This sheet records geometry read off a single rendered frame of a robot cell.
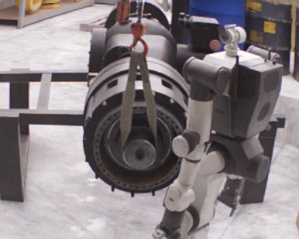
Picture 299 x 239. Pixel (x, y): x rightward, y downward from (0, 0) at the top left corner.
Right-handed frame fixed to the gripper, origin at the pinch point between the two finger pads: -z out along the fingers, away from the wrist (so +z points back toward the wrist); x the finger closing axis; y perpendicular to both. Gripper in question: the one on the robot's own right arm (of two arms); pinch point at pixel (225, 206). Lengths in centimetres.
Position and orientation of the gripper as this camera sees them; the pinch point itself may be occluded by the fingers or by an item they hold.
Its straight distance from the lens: 289.7
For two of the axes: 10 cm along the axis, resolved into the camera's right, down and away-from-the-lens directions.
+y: -6.7, 2.1, -7.1
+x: -7.1, -4.5, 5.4
